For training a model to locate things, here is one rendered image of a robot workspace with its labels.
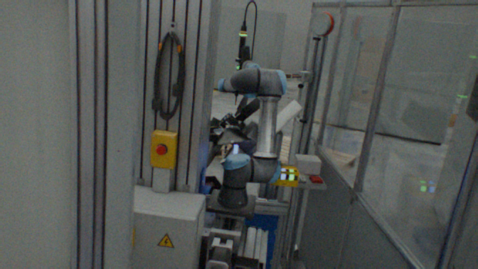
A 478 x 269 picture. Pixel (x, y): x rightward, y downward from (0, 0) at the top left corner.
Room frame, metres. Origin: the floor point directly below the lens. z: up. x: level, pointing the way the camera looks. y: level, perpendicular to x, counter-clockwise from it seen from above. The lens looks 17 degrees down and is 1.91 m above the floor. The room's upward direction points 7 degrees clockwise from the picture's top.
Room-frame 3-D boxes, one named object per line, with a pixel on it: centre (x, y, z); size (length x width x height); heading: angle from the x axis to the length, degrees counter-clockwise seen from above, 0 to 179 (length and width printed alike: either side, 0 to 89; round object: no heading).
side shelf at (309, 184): (2.76, -0.51, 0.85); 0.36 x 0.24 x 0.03; 6
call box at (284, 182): (2.27, -0.30, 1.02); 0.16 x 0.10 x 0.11; 96
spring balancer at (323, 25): (3.06, -0.52, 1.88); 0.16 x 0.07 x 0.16; 41
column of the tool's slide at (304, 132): (3.06, -0.52, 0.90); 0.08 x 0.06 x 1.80; 41
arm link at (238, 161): (1.83, -0.03, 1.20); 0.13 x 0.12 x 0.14; 102
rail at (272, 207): (2.23, 0.09, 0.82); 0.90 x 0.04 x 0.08; 96
